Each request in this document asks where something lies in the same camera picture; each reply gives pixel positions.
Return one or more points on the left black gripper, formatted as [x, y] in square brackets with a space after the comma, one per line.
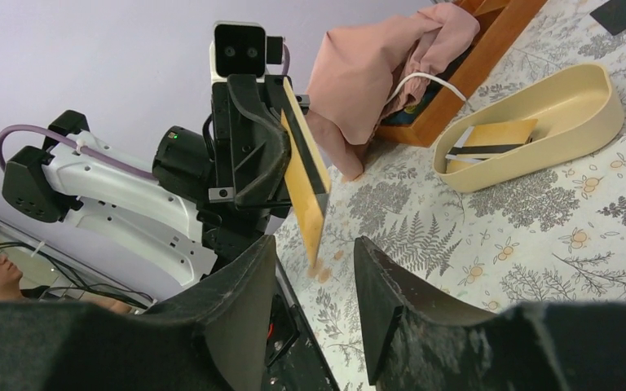
[260, 152]

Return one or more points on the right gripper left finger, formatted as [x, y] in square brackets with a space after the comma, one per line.
[212, 336]

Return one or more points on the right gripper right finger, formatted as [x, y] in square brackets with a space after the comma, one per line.
[417, 337]

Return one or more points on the gold striped credit card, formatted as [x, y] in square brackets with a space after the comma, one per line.
[500, 138]

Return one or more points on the black credit card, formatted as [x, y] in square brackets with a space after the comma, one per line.
[611, 15]

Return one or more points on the grey striped credit card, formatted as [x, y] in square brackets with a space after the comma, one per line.
[465, 150]

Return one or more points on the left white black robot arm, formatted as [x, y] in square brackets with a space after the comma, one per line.
[64, 173]

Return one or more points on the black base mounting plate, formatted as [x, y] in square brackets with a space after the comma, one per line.
[294, 360]

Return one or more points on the pink cloth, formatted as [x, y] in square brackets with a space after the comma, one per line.
[364, 73]

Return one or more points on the wooden compartment box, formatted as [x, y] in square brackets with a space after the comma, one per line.
[501, 22]

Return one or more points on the beige oval tray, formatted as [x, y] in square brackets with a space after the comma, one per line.
[579, 112]

